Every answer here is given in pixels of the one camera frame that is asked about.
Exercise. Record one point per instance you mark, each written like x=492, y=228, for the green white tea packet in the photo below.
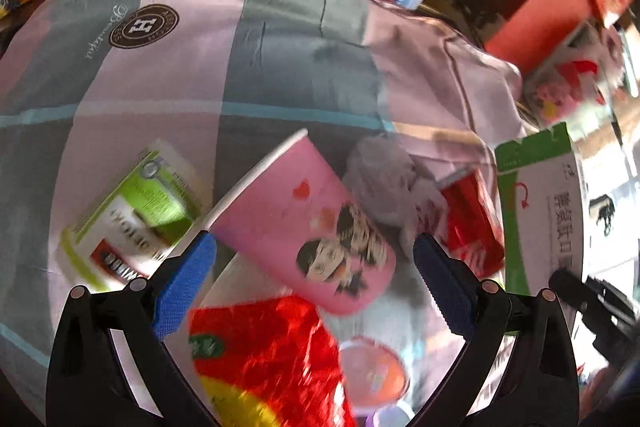
x=145, y=207

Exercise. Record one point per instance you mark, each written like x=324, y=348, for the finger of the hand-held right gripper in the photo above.
x=567, y=284

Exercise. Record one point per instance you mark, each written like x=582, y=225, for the pink cartoon package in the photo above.
x=570, y=82

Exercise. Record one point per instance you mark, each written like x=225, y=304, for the clear plastic bag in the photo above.
x=385, y=177

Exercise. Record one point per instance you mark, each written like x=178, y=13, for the red foil snack packet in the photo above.
x=270, y=352

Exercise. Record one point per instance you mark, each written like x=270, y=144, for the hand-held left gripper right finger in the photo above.
x=445, y=284

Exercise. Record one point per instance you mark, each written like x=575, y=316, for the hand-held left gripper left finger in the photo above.
x=182, y=284

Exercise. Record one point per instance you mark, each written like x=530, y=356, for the pink round jelly cup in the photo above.
x=372, y=372

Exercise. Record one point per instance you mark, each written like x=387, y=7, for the green white medicine box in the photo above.
x=540, y=217

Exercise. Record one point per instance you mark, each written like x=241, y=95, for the pink grey checked blanket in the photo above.
x=200, y=72

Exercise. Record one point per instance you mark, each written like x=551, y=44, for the pink cartoon paper cup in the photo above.
x=300, y=217

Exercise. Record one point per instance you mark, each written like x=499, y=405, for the red soda can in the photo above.
x=475, y=227

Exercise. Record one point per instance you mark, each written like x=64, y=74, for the red gift box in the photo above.
x=545, y=7

